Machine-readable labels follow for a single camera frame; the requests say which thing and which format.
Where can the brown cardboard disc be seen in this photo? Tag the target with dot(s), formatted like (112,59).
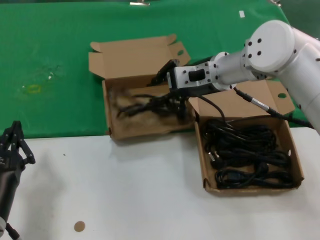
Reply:
(79,226)

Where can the small white tape piece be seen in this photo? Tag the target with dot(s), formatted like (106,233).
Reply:
(241,14)

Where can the green table cloth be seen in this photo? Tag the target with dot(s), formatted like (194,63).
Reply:
(50,37)

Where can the silver cloth clip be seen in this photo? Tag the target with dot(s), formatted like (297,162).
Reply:
(139,3)
(275,1)

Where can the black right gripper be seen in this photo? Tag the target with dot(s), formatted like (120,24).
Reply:
(195,92)

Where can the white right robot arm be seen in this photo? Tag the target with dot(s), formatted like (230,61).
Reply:
(272,47)

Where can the open brown cardboard box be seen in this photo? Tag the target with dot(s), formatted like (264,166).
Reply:
(240,110)
(130,57)

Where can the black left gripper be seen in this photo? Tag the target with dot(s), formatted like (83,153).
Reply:
(10,162)

